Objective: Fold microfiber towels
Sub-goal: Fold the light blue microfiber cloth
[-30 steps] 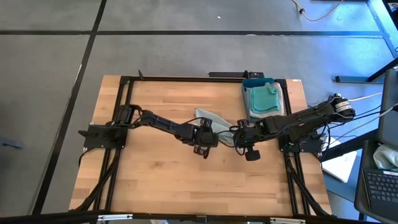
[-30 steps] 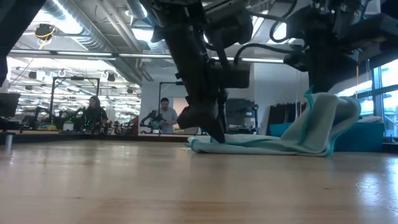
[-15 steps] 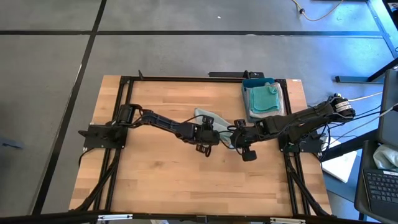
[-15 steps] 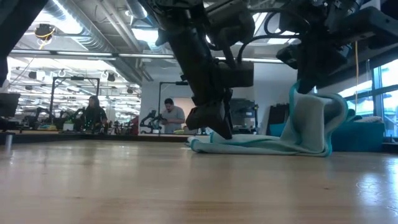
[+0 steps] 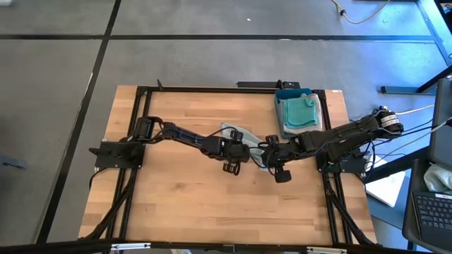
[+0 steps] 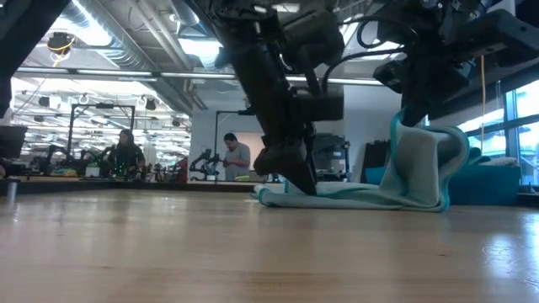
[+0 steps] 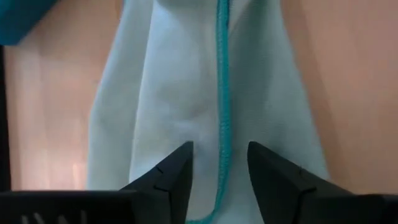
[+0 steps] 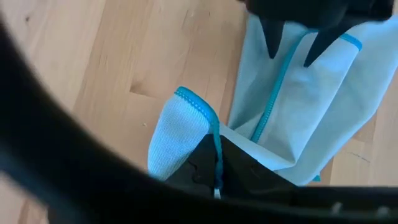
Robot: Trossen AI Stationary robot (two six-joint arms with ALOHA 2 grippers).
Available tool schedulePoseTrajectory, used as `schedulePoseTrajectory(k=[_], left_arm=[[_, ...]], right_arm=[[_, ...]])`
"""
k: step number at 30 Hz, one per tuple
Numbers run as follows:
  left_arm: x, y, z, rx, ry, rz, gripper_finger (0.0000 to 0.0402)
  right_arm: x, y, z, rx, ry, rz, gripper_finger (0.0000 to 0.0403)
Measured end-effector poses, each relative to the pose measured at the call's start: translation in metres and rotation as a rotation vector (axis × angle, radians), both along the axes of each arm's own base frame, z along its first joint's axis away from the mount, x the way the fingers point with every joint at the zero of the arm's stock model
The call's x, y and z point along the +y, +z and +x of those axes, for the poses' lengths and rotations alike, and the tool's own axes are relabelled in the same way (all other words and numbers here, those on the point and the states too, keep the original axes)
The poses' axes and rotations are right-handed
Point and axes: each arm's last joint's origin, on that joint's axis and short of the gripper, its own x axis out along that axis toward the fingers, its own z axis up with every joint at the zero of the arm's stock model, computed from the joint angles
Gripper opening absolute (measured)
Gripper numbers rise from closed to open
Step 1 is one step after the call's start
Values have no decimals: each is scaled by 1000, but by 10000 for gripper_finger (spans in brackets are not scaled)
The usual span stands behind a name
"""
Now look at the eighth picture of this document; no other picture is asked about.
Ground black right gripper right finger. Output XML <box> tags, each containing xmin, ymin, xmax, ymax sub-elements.
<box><xmin>219</xmin><ymin>136</ymin><xmax>398</xmax><ymax>215</ymax></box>

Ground pale blue microfiber towel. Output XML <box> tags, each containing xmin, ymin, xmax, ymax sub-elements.
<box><xmin>147</xmin><ymin>14</ymin><xmax>398</xmax><ymax>187</ymax></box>

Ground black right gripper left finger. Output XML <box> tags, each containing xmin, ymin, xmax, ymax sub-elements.
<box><xmin>164</xmin><ymin>133</ymin><xmax>218</xmax><ymax>197</ymax></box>

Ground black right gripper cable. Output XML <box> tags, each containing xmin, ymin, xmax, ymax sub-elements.
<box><xmin>0</xmin><ymin>12</ymin><xmax>398</xmax><ymax>224</ymax></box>

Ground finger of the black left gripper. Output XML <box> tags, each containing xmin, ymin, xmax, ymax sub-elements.
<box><xmin>259</xmin><ymin>17</ymin><xmax>286</xmax><ymax>60</ymax></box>
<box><xmin>303</xmin><ymin>22</ymin><xmax>355</xmax><ymax>68</ymax></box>

